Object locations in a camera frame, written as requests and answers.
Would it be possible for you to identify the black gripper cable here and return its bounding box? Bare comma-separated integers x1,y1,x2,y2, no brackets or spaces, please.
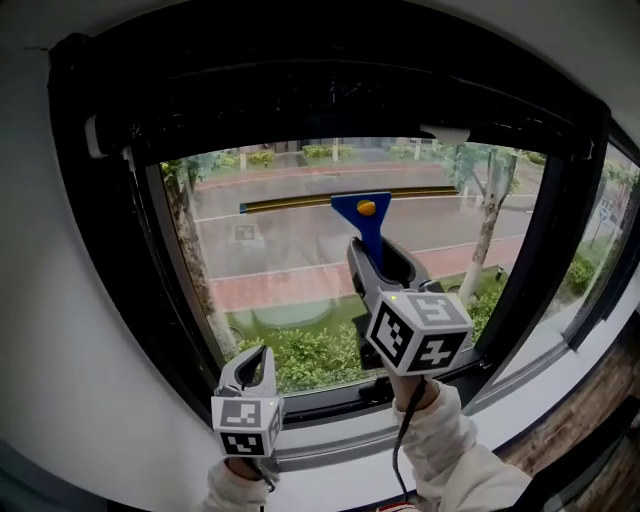
392,377,430,506
247,457,279,501

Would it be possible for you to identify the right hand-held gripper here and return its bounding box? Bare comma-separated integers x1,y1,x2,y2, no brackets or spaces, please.
346,236,475,378

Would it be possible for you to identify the person's right forearm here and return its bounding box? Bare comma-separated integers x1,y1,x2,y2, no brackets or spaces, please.
389,372,534,512

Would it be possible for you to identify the black window frame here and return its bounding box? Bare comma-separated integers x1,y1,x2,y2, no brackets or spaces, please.
47,29,640,471

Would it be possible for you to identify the white window sill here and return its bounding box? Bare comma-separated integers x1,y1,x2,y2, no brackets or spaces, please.
272,294,640,512

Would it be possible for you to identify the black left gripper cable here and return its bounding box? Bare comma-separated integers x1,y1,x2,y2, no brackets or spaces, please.
247,457,279,501

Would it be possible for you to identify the black window handle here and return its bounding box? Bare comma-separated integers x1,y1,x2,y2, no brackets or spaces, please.
357,377,397,402

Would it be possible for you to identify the person's left forearm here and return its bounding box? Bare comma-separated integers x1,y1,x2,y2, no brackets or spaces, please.
199,453,281,512

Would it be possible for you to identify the blue squeegee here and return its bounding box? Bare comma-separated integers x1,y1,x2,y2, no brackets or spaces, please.
239,185,460,274

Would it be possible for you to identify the glass pane of hinged window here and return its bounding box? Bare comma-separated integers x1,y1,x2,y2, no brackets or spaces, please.
159,137,549,396

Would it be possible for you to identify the glass pane of fixed window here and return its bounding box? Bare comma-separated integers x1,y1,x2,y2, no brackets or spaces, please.
492,142,640,401

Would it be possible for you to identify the white screen pull tab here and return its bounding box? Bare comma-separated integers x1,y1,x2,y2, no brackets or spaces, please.
419,124,472,146

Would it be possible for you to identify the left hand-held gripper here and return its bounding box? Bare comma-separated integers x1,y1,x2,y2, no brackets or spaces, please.
209,343,286,458

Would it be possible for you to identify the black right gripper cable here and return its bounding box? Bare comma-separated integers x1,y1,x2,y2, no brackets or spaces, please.
392,377,430,506

